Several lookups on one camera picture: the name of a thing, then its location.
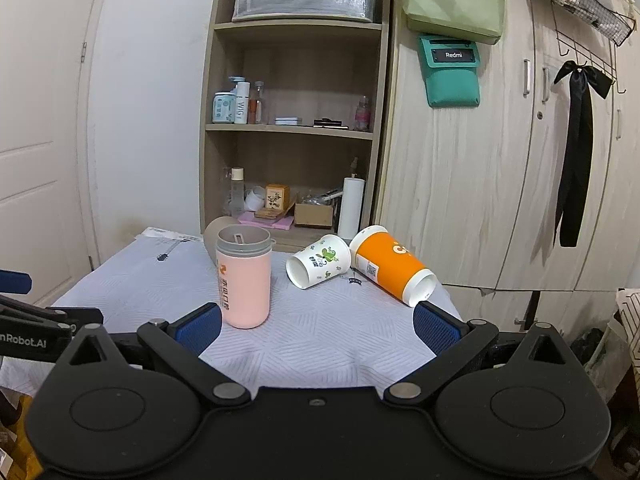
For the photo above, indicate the wooden box floral print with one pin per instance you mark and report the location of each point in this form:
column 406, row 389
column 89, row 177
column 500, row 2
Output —
column 277, row 197

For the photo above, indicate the small white cup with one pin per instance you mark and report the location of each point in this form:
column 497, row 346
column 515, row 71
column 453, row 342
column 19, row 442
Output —
column 255, row 199

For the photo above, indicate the wooden open bookshelf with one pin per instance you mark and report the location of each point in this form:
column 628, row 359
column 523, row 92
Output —
column 295, row 28

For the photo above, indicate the pink book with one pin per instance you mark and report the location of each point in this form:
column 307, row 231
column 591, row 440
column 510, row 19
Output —
column 250, row 220

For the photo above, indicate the dark bag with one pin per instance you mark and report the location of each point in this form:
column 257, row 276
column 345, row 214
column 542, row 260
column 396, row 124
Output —
column 595, row 342

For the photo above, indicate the clear bottle red liquid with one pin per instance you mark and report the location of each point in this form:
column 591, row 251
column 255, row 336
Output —
column 256, row 107

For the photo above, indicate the clear bottle beige cap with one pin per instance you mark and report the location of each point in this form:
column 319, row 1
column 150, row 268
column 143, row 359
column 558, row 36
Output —
column 237, row 195

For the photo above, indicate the teal and white bottle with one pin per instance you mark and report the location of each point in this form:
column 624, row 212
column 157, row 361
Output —
column 223, row 109

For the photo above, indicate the white pump bottle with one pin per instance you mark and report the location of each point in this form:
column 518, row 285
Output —
column 241, row 105

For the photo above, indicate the white paper towel roll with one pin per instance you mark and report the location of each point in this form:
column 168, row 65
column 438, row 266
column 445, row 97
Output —
column 350, row 210

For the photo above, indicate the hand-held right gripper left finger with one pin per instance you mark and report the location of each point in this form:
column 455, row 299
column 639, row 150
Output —
column 197, row 329

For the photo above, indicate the white printed paper package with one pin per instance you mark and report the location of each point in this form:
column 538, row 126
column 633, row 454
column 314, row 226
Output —
column 162, row 236

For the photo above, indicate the light wooden wardrobe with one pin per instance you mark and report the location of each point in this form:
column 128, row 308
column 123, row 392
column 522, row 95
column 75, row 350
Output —
column 450, row 185

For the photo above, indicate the white paper cup green print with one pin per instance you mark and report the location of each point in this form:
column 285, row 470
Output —
column 320, row 261

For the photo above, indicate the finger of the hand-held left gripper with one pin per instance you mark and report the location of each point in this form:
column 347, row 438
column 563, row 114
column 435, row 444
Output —
column 75, row 316
column 12, row 281

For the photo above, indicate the small pink bottle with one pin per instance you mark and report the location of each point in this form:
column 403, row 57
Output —
column 362, row 117

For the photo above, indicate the tan paper cup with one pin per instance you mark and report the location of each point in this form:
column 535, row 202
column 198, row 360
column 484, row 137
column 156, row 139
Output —
column 214, row 240

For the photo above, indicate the flat black case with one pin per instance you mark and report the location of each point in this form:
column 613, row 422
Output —
column 330, row 123

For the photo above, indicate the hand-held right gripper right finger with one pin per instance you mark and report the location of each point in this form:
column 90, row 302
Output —
column 437, row 329

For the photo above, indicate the green cushion bag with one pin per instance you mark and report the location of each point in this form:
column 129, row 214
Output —
column 452, row 5

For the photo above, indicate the white patterned box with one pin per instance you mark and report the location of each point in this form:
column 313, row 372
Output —
column 629, row 320

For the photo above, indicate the flat white box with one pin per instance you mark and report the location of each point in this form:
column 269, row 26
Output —
column 288, row 121

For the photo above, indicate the pink tumbler cup grey lid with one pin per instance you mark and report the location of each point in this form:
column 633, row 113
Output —
column 245, row 287

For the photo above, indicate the orange paper cup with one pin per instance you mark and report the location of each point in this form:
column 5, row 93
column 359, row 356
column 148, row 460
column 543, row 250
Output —
column 392, row 260

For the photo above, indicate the small cardboard box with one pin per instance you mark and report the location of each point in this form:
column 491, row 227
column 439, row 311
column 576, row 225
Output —
column 312, row 215

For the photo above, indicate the black ribbon bow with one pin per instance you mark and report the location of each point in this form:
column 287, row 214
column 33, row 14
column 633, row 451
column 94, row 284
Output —
column 577, row 135

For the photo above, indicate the white door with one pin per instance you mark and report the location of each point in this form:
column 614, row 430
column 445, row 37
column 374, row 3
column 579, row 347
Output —
column 40, row 135

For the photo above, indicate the teal pouch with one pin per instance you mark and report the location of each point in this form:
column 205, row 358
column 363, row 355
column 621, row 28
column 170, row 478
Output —
column 452, row 82

